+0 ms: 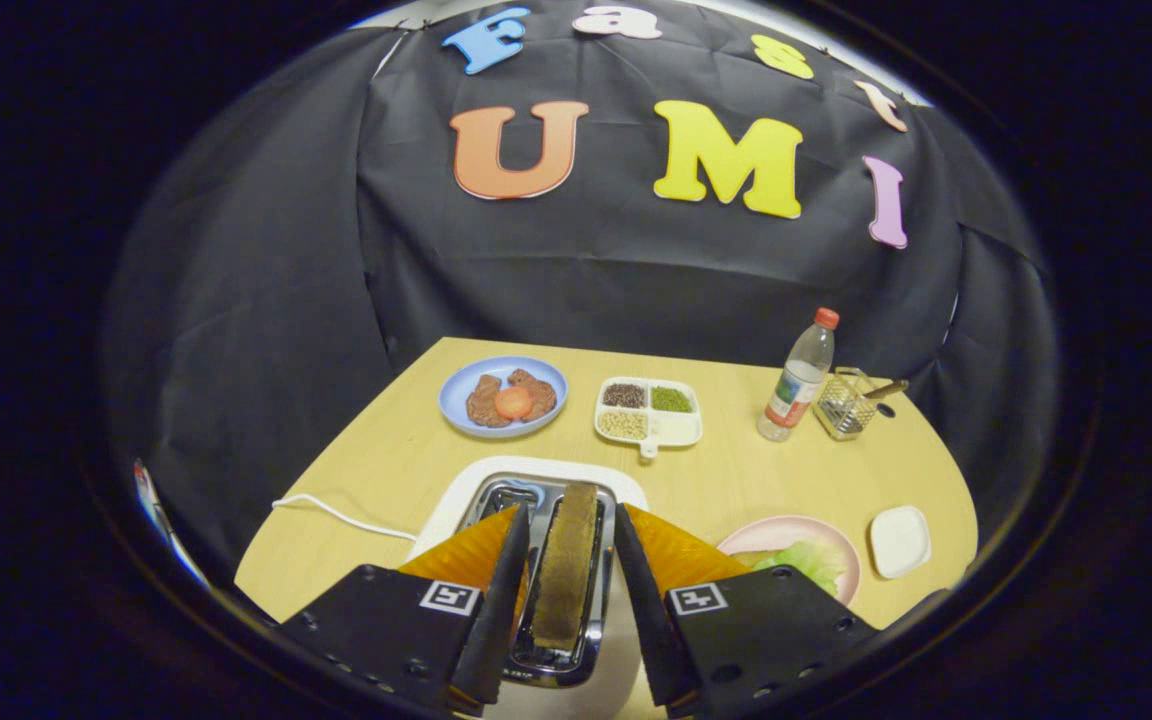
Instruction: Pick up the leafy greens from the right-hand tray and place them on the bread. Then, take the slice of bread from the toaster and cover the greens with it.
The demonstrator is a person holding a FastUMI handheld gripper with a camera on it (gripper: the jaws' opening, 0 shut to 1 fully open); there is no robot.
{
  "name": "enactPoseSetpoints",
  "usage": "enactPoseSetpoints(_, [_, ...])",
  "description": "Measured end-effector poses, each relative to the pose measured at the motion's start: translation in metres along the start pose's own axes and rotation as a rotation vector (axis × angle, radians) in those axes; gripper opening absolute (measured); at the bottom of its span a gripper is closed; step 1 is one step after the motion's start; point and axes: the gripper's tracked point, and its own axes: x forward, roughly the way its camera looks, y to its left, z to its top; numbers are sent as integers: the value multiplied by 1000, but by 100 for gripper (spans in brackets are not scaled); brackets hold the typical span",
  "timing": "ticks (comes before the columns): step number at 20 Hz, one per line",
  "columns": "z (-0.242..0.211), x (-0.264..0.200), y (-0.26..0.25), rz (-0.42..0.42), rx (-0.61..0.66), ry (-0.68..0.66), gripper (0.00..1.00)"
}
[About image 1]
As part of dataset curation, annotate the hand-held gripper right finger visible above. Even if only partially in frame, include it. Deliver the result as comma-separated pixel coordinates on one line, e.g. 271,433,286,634
614,504,882,720

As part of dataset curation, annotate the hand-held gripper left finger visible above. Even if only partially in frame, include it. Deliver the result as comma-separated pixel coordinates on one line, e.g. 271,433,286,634
276,505,532,716

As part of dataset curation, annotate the green lettuce leaf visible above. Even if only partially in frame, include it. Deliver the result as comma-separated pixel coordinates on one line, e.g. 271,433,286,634
751,541,845,596

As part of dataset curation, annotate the pink plate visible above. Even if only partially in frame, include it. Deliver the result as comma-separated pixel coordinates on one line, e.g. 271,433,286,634
716,515,862,607

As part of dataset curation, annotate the small white square plate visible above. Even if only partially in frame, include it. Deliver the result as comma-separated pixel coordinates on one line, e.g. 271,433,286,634
869,505,933,580

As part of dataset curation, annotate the brown bread slice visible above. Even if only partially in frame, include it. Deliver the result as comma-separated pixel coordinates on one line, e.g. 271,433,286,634
532,482,599,651

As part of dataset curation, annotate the white divided dish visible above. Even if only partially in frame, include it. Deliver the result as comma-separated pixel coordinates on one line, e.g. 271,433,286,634
594,376,704,460

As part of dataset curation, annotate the white toaster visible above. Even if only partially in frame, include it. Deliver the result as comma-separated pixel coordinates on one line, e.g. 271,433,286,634
406,456,672,720

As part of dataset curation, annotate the blue plate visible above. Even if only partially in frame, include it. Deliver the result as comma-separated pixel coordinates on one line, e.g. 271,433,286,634
438,356,569,440

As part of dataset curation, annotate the brown meat piece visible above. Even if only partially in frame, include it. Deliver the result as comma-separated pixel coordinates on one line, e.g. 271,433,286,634
506,369,558,421
466,374,515,429

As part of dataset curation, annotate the clear water bottle red cap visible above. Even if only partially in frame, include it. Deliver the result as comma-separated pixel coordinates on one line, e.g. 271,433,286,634
757,307,841,443

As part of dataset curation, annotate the white toaster cable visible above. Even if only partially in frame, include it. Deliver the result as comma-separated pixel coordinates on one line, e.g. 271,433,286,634
271,493,419,542

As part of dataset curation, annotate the wire cutlery holder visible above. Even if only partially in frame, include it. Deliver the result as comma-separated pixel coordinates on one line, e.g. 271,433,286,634
813,366,882,442

